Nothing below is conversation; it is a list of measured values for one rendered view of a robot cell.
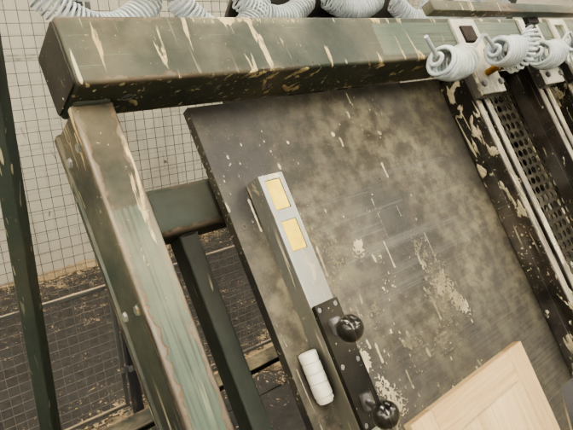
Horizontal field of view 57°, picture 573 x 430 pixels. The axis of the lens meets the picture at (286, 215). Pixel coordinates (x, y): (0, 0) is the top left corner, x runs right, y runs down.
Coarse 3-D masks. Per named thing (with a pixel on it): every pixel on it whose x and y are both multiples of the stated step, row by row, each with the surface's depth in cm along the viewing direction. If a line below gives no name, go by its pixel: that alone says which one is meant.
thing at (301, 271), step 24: (264, 192) 83; (288, 192) 86; (264, 216) 84; (288, 216) 84; (288, 264) 83; (312, 264) 84; (288, 288) 84; (312, 288) 82; (312, 312) 81; (312, 336) 82; (336, 384) 80; (336, 408) 82
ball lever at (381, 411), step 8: (368, 392) 79; (368, 400) 77; (384, 400) 69; (368, 408) 78; (376, 408) 69; (384, 408) 68; (392, 408) 68; (376, 416) 68; (384, 416) 68; (392, 416) 68; (376, 424) 68; (384, 424) 68; (392, 424) 68
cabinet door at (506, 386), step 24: (504, 360) 105; (528, 360) 109; (480, 384) 99; (504, 384) 102; (528, 384) 106; (432, 408) 91; (456, 408) 94; (480, 408) 97; (504, 408) 101; (528, 408) 104
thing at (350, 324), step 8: (336, 320) 80; (344, 320) 70; (352, 320) 70; (360, 320) 70; (336, 328) 71; (344, 328) 69; (352, 328) 69; (360, 328) 69; (344, 336) 69; (352, 336) 69; (360, 336) 70
